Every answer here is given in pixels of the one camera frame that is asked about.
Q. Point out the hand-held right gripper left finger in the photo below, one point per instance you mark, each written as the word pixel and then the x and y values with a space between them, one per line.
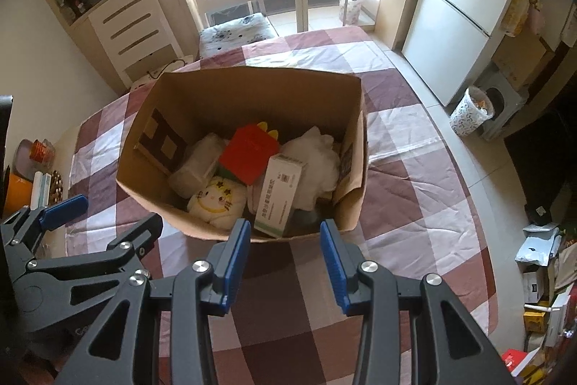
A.
pixel 236 263

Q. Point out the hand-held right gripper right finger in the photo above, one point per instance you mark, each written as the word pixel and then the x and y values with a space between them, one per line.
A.
pixel 333 263

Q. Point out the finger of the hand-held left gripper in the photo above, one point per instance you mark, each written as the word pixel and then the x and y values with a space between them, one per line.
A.
pixel 63 209
pixel 135 234

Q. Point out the pineapple cat plush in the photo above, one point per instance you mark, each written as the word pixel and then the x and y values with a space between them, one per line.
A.
pixel 216 200

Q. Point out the green white medicine box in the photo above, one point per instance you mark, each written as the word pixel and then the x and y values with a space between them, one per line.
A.
pixel 279 191

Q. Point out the white translucent plastic box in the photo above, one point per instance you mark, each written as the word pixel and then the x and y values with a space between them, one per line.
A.
pixel 198 164

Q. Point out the white cotton gloves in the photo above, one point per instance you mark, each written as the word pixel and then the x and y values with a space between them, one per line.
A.
pixel 313 164

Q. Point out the red toy box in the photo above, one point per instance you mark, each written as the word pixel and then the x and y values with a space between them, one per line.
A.
pixel 248 150

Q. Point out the large brown cardboard box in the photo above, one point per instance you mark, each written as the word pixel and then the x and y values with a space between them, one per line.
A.
pixel 270 96

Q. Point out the wooden trivet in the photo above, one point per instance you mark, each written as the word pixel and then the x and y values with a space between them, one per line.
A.
pixel 56 186

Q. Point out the white wipes pack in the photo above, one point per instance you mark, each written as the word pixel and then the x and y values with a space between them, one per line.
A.
pixel 40 189

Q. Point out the orange cup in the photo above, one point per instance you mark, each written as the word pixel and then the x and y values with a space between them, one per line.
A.
pixel 18 195

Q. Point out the brown white checked tablecloth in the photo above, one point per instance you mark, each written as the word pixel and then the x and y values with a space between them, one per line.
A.
pixel 405 186

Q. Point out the white power strip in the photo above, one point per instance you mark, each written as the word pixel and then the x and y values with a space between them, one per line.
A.
pixel 144 79

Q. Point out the patterned waste bin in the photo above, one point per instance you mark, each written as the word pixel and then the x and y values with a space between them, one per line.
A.
pixel 469 119

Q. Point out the pile of parcels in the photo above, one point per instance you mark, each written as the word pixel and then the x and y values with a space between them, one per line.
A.
pixel 545 276

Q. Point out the small grey washer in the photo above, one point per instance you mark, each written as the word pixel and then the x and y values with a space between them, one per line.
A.
pixel 511 110

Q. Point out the white bin with bag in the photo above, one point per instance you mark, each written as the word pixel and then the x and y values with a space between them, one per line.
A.
pixel 354 4

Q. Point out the brown carton beside refrigerator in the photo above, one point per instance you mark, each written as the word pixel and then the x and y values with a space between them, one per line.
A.
pixel 523 60

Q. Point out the white refrigerator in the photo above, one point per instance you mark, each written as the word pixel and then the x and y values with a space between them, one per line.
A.
pixel 450 6

